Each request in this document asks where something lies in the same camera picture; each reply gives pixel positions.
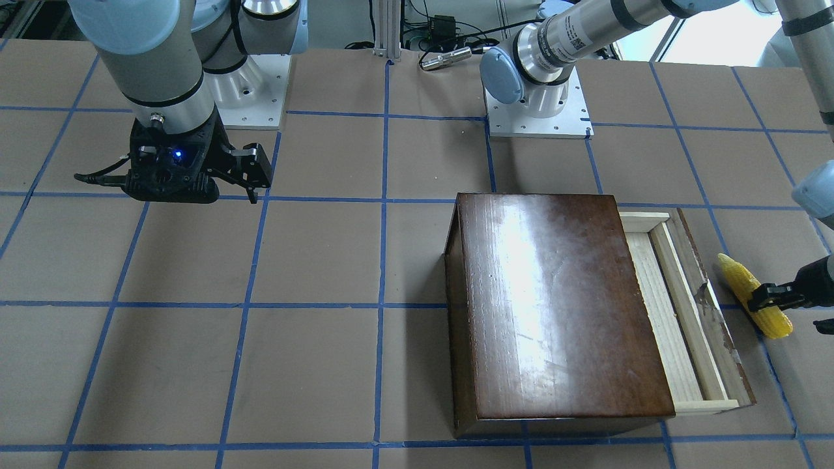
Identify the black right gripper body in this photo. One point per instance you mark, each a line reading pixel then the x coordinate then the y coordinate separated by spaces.
pixel 242 165

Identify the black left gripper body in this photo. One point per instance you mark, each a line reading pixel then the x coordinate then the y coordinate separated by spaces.
pixel 816 284

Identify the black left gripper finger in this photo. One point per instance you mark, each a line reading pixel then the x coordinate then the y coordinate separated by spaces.
pixel 825 327
pixel 785 296

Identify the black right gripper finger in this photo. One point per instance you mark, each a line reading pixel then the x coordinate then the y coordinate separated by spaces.
pixel 251 168
pixel 253 195

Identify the yellow toy corn cob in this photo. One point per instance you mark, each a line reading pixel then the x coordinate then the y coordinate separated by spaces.
pixel 770 320

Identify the dark brown wooden drawer box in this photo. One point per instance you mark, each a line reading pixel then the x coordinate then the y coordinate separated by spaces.
pixel 569 317

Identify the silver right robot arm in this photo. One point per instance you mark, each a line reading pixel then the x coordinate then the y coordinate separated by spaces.
pixel 183 67

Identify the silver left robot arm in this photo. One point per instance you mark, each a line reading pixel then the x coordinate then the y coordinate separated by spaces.
pixel 539 55

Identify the black electronics box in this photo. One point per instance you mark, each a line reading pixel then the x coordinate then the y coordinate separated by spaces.
pixel 442 27

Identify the silver metal cylinder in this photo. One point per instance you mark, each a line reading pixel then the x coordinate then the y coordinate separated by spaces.
pixel 445 59

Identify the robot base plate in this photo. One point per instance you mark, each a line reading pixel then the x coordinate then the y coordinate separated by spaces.
pixel 253 96

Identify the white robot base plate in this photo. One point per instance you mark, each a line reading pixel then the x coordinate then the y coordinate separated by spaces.
pixel 517 108

